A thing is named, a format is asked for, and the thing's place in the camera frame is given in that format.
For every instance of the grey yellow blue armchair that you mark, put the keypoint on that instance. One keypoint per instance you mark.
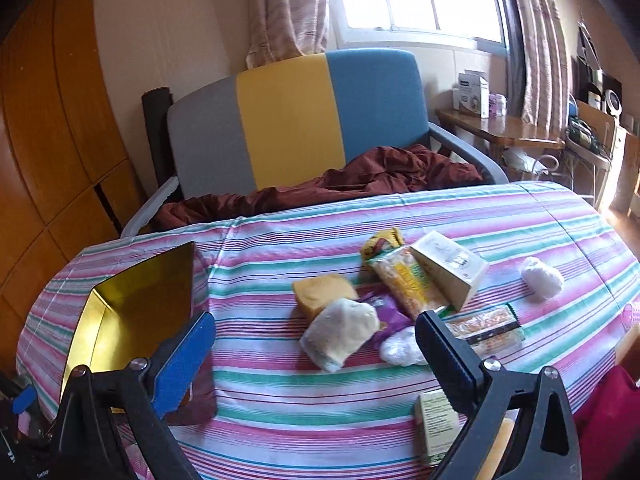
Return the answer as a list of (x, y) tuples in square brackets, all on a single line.
[(285, 125)]

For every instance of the white plastic bag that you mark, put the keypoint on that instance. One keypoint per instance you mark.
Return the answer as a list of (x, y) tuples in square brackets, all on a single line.
[(520, 160)]

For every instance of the white appliance carton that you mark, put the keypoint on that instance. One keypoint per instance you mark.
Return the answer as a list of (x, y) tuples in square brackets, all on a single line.
[(470, 95)]

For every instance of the small white ball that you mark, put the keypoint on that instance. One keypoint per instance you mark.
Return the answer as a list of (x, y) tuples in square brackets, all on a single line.
[(542, 277)]

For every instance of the wooden desk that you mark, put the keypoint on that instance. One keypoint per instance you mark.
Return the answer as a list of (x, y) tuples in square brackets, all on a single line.
[(505, 130)]

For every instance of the green medicine box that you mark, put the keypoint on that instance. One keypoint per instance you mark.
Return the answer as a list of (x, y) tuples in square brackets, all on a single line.
[(435, 425)]

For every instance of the wooden wardrobe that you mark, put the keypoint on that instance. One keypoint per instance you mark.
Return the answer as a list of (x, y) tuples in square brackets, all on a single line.
[(50, 135)]

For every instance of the rice cracker packet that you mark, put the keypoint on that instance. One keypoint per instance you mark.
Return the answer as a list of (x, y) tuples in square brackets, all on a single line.
[(405, 280)]

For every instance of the striped tablecloth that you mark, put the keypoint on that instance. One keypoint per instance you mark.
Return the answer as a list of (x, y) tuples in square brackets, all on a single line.
[(300, 410)]

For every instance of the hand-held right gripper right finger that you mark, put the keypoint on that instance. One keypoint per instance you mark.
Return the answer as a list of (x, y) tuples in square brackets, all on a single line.
[(447, 355)]

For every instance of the cream cardboard box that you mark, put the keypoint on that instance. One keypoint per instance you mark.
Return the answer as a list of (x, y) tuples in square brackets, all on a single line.
[(445, 265)]

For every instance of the small pink box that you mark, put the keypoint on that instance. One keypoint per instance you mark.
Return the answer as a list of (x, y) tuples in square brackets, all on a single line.
[(498, 105)]

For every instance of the large white ball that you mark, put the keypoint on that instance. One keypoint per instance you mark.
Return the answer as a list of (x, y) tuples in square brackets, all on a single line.
[(400, 350)]

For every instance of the patterned curtain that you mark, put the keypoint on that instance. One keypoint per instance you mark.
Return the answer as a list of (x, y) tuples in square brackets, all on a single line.
[(285, 10), (540, 45)]

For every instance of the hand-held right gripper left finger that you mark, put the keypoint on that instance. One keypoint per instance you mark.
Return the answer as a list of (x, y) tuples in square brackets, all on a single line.
[(185, 367)]

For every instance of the gold tin box maroon outside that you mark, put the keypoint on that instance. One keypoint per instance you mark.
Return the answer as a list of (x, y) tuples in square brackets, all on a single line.
[(130, 300)]

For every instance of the purple snack packet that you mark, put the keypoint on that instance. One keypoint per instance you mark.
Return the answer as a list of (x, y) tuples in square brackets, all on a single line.
[(387, 317)]

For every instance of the pink plastic object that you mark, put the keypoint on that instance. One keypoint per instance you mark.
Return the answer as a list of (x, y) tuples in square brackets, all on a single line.
[(631, 316)]

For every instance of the clear snack bar packet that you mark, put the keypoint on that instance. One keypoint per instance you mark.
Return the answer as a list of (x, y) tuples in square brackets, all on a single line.
[(482, 320)]

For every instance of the wooden cabinet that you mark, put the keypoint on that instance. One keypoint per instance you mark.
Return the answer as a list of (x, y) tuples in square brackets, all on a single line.
[(625, 160)]

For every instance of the small white fan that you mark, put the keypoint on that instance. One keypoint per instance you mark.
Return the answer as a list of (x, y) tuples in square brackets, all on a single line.
[(612, 102)]

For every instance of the person's red clothing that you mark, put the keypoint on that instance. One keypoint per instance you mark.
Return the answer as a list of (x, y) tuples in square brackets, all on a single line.
[(605, 425)]

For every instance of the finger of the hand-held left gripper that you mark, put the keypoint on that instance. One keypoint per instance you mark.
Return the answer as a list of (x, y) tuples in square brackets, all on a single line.
[(23, 402)]

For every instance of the cereal bar packet black label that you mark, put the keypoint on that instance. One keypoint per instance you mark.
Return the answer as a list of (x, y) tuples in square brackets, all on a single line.
[(495, 342)]

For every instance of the maroon blanket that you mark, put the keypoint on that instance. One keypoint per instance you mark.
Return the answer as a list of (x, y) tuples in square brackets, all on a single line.
[(375, 175)]

